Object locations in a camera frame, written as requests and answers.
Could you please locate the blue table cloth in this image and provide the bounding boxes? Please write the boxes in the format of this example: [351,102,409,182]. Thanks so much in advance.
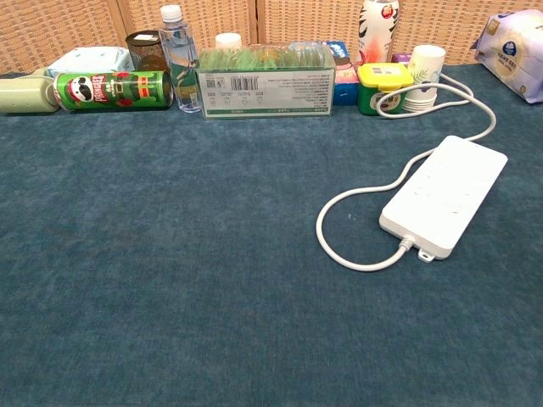
[0,63,543,407]

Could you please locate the white wet wipes pack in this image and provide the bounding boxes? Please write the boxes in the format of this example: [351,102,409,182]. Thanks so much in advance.
[473,8,543,105]

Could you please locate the pale green bottle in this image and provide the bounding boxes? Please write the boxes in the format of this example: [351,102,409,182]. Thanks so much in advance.
[0,67,61,114]

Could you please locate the green Pringles can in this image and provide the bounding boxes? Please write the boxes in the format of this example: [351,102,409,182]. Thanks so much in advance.
[53,70,176,113]

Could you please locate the black mesh pen holder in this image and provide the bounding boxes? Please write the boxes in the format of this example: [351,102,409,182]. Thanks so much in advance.
[125,30,171,73]

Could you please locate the woven rattan screen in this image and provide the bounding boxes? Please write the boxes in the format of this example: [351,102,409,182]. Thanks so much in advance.
[0,0,543,75]

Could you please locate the white capped jar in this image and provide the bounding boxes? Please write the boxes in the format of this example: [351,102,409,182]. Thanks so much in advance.
[214,32,243,52]

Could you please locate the clear green-printed plastic box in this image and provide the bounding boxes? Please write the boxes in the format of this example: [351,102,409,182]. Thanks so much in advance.
[196,42,337,120]

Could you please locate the blue small carton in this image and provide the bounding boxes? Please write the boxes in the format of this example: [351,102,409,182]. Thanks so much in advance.
[333,59,361,107]

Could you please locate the stack of paper cups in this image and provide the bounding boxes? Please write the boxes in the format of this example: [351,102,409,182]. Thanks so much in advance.
[401,44,447,114]

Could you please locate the white red drink bottle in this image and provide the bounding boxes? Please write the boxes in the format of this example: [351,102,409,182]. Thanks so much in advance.
[357,0,402,65]

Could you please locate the white power cable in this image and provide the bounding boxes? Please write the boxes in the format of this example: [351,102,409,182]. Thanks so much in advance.
[315,71,498,270]

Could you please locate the green jar with yellow lid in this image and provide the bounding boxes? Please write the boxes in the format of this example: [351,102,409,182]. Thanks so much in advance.
[356,61,415,117]

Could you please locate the white power strip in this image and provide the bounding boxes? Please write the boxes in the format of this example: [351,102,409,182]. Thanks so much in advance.
[378,135,509,260]

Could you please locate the clear plastic water bottle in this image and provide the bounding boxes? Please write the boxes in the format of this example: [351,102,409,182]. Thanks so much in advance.
[158,4,203,114]

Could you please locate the blue tissue box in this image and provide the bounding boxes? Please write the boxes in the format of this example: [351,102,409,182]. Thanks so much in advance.
[288,40,350,62]

